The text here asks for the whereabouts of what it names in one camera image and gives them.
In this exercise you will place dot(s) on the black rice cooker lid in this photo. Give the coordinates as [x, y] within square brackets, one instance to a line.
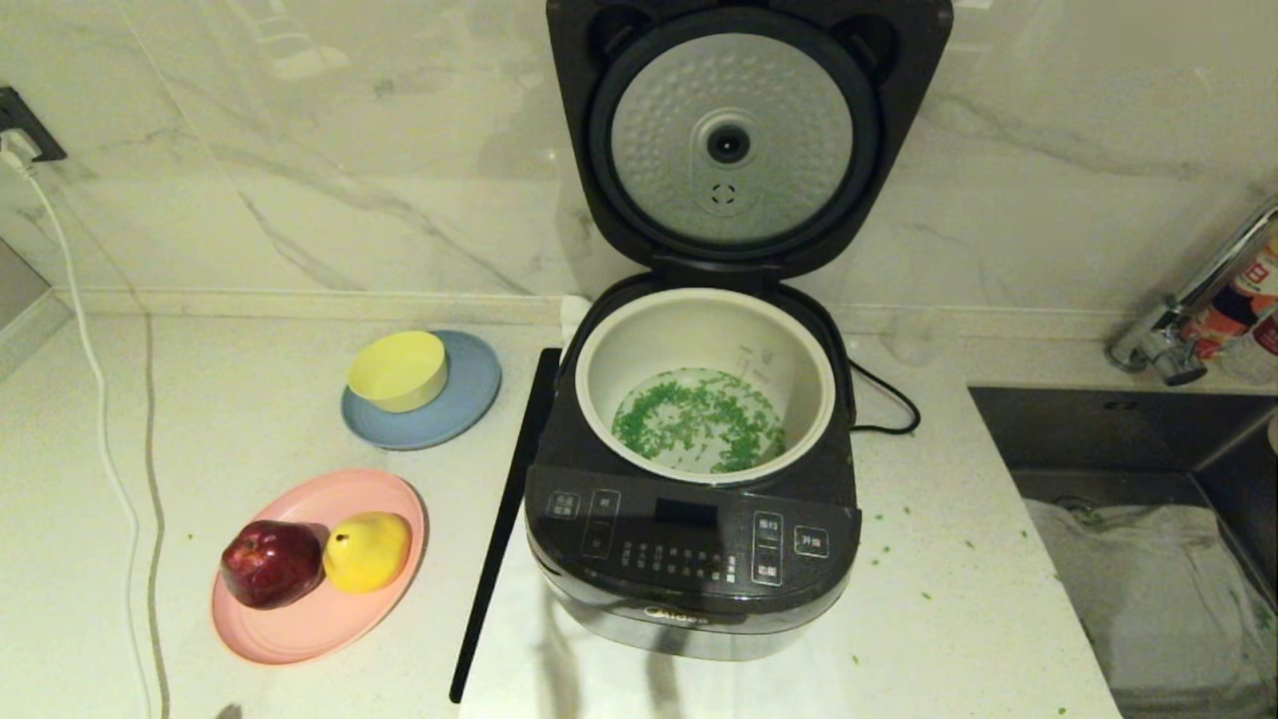
[729, 100]

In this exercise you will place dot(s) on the white inner pot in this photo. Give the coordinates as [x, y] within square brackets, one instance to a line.
[699, 330]

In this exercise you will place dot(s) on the black rice cooker body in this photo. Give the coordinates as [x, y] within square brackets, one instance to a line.
[699, 569]

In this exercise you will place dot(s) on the yellow bowl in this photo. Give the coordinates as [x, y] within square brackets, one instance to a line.
[399, 371]

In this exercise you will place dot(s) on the green chopped vegetables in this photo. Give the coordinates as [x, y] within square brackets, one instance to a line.
[699, 424]

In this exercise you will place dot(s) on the blue plate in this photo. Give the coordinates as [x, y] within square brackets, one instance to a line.
[459, 409]

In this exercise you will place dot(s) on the black tray edge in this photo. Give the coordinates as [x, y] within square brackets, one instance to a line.
[499, 549]

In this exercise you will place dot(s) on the yellow pear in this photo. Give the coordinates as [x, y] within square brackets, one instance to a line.
[365, 552]

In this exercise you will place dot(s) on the red apple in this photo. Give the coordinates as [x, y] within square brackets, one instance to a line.
[270, 564]

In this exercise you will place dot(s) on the pink plate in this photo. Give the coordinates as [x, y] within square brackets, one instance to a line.
[300, 629]

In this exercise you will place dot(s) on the stainless steel sink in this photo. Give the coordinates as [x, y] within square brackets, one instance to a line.
[1098, 439]

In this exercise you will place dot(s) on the chrome faucet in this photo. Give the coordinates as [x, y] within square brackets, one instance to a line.
[1163, 350]

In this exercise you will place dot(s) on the white cloth in sink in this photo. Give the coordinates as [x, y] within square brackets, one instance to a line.
[1148, 599]

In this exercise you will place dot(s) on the red white label bottle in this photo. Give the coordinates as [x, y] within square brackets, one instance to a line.
[1248, 290]

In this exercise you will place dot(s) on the black wall socket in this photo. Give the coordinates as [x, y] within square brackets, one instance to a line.
[25, 125]

